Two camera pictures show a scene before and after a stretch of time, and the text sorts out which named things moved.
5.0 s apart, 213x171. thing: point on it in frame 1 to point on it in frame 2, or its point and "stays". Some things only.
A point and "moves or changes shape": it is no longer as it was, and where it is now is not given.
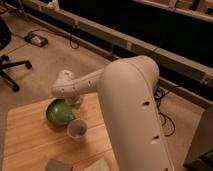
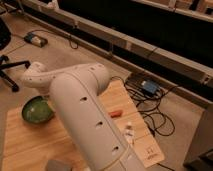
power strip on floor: x=36 y=39 stays
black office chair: x=5 y=38 stays
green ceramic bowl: x=59 y=113 moves or changes shape
